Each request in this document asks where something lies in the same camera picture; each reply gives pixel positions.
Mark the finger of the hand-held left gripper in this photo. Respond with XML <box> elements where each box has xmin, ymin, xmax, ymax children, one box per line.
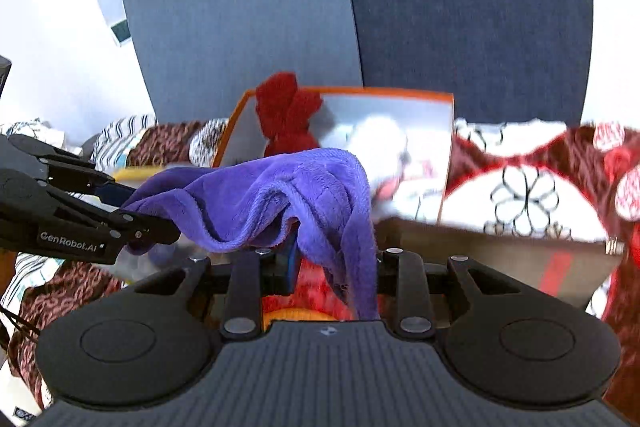
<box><xmin>0</xmin><ymin>169</ymin><xmax>181</xmax><ymax>265</ymax></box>
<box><xmin>0</xmin><ymin>134</ymin><xmax>137</xmax><ymax>208</ymax></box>

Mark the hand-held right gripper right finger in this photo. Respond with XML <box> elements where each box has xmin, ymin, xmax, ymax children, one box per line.
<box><xmin>376</xmin><ymin>248</ymin><xmax>511</xmax><ymax>340</ymax></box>

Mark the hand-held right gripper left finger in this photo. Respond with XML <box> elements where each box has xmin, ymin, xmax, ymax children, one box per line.
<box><xmin>120</xmin><ymin>242</ymin><xmax>301</xmax><ymax>340</ymax></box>

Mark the purple plush cloth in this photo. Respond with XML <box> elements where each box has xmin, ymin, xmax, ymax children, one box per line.
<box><xmin>121</xmin><ymin>147</ymin><xmax>381</xmax><ymax>320</ymax></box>

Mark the white fluffy plush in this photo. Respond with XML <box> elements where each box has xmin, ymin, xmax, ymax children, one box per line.
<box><xmin>325</xmin><ymin>112</ymin><xmax>416</xmax><ymax>188</ymax></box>

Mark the dark red knitted scarf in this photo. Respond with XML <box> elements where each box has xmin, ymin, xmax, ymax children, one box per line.
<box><xmin>255</xmin><ymin>72</ymin><xmax>328</xmax><ymax>158</ymax></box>

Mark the orange-edged white box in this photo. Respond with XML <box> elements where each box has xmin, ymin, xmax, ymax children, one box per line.
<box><xmin>212</xmin><ymin>87</ymin><xmax>456</xmax><ymax>225</ymax></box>

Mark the orange silicone honeycomb mat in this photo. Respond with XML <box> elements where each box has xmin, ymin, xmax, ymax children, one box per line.
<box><xmin>262</xmin><ymin>307</ymin><xmax>341</xmax><ymax>325</ymax></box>

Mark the striped cloth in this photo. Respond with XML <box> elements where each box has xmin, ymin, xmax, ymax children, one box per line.
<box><xmin>92</xmin><ymin>116</ymin><xmax>161</xmax><ymax>170</ymax></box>

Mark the beige bag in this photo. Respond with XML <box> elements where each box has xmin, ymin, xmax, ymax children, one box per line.
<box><xmin>372</xmin><ymin>216</ymin><xmax>626</xmax><ymax>313</ymax></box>

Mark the red printed blanket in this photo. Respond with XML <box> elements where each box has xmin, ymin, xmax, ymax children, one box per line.
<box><xmin>10</xmin><ymin>117</ymin><xmax>640</xmax><ymax>413</ymax></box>

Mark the blue-grey padded headboard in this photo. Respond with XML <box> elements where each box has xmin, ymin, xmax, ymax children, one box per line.
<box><xmin>112</xmin><ymin>0</ymin><xmax>596</xmax><ymax>128</ymax></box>

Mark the wall switch panel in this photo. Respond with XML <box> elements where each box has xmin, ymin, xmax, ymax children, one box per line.
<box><xmin>107</xmin><ymin>19</ymin><xmax>132</xmax><ymax>48</ymax></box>

